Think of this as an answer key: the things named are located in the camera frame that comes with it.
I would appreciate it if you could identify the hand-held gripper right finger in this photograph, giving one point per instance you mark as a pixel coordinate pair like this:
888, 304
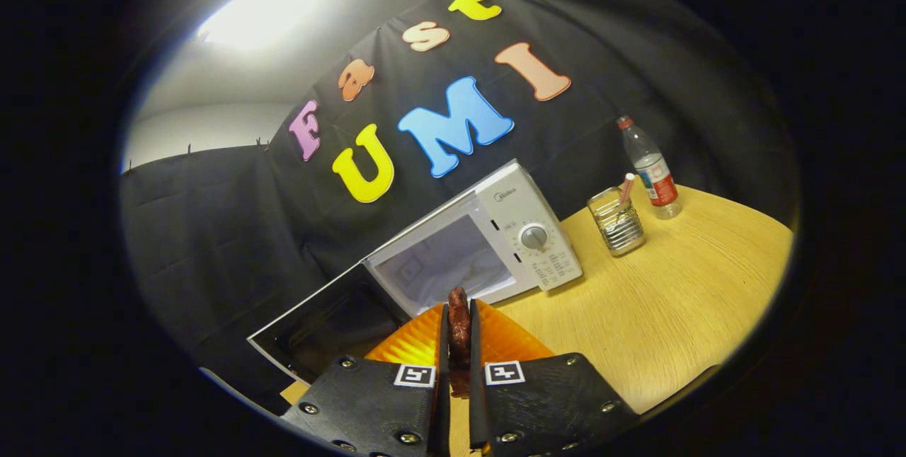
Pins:
477, 407

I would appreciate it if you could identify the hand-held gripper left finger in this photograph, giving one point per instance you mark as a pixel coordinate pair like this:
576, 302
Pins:
442, 407

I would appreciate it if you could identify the brown meat strip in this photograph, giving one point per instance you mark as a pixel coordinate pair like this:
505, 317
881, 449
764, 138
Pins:
459, 330

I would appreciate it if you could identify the white toaster oven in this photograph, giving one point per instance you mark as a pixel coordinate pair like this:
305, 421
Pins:
509, 202

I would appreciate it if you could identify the red striped straw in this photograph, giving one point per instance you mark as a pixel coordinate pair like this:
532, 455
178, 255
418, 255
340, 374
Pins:
627, 187

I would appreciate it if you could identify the clear plastic water bottle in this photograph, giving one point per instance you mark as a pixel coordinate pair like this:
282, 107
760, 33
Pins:
655, 177

